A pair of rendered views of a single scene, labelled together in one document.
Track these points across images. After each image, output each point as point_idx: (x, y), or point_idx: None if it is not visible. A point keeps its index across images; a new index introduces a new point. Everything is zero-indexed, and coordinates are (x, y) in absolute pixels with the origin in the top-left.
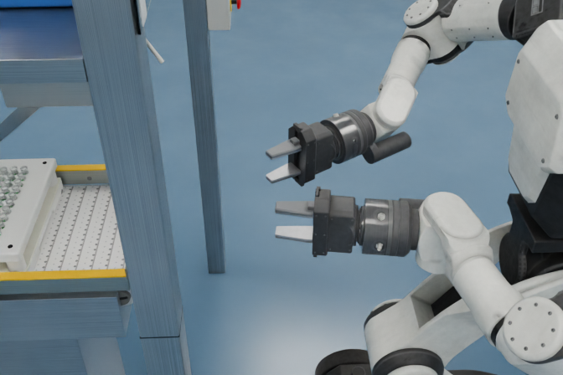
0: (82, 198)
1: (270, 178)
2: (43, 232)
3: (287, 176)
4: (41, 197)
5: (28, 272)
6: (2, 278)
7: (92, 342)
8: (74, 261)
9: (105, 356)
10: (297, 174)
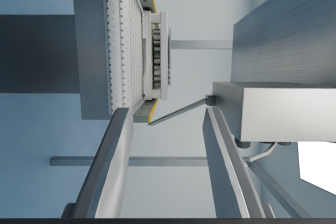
0: (140, 90)
1: (131, 114)
2: (148, 50)
3: (113, 149)
4: (166, 62)
5: (154, 5)
6: (155, 6)
7: (39, 39)
8: (137, 23)
9: (1, 57)
10: (84, 198)
